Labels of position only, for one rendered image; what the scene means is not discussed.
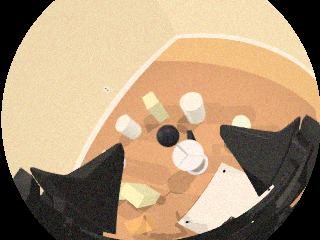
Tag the pale yellow cube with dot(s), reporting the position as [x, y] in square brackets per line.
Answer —
[154, 107]
[140, 195]
[121, 197]

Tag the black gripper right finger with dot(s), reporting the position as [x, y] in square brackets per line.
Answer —
[259, 152]

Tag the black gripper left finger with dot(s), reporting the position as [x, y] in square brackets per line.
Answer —
[93, 190]

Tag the orange rectangular block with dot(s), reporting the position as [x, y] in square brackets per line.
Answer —
[141, 224]

